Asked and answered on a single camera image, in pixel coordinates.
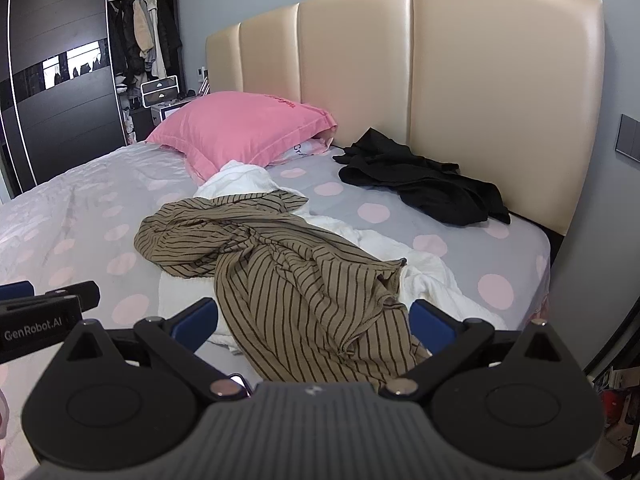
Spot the white crumpled garment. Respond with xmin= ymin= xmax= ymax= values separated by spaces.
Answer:
xmin=158 ymin=160 xmax=509 ymax=357

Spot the row of hanging clothes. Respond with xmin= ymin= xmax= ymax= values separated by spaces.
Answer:
xmin=109 ymin=0 xmax=184 ymax=99

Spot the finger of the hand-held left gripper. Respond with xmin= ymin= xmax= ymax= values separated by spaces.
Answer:
xmin=0 ymin=281 xmax=36 ymax=304
xmin=45 ymin=281 xmax=101 ymax=319

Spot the white printed pillow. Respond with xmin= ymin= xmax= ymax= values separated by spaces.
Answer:
xmin=264 ymin=132 xmax=335 ymax=169

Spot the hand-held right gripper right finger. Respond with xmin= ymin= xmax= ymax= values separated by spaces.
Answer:
xmin=377 ymin=299 xmax=574 ymax=403

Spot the white storage box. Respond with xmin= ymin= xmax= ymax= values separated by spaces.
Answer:
xmin=141 ymin=75 xmax=181 ymax=108

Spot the silver storage box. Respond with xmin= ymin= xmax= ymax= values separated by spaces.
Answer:
xmin=150 ymin=100 xmax=194 ymax=125

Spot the brown striped shirt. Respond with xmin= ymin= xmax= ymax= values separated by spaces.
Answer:
xmin=134 ymin=192 xmax=434 ymax=394

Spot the black crumpled garment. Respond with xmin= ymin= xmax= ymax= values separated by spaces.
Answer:
xmin=332 ymin=127 xmax=512 ymax=227

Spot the grey polka dot bed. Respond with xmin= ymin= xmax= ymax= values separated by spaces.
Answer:
xmin=0 ymin=139 xmax=554 ymax=461

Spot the beige padded headboard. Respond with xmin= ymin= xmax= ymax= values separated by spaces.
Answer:
xmin=205 ymin=0 xmax=607 ymax=237

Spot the pink pillow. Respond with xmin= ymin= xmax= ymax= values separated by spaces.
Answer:
xmin=145 ymin=91 xmax=339 ymax=182

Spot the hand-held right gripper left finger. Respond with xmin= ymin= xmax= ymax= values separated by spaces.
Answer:
xmin=64 ymin=297 xmax=251 ymax=402

